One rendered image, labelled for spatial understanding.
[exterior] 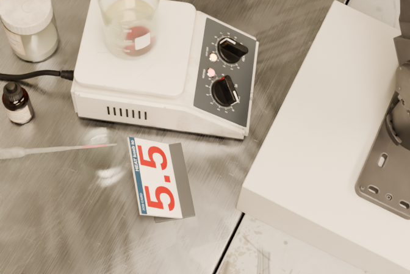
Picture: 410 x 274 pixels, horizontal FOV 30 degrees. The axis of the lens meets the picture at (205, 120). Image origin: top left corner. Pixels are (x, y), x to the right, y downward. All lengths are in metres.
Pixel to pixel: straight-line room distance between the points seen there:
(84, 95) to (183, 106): 0.11
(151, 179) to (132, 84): 0.11
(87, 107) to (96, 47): 0.07
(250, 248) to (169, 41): 0.24
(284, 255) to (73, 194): 0.24
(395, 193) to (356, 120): 0.09
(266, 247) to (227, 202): 0.07
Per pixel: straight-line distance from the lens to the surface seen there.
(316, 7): 1.00
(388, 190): 0.82
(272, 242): 0.85
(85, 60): 0.84
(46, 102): 0.92
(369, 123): 0.85
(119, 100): 0.84
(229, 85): 0.85
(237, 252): 0.85
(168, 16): 0.86
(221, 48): 0.88
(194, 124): 0.86
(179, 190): 0.86
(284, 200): 0.79
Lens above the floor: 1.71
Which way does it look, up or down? 64 degrees down
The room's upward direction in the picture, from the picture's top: 7 degrees clockwise
